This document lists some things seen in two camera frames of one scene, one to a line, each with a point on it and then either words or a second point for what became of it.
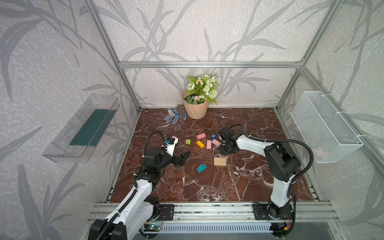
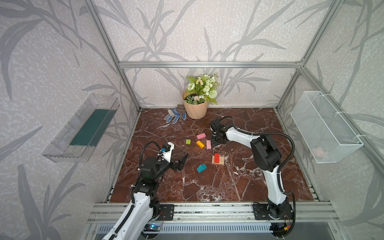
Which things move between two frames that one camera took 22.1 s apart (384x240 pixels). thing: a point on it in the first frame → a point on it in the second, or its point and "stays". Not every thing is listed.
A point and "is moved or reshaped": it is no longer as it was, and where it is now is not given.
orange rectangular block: (200, 144) stays
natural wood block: (220, 162) is moved or reshaped
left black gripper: (175, 159) stays
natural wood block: (220, 160) stays
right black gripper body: (226, 144) → (216, 139)
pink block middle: (208, 144) stays
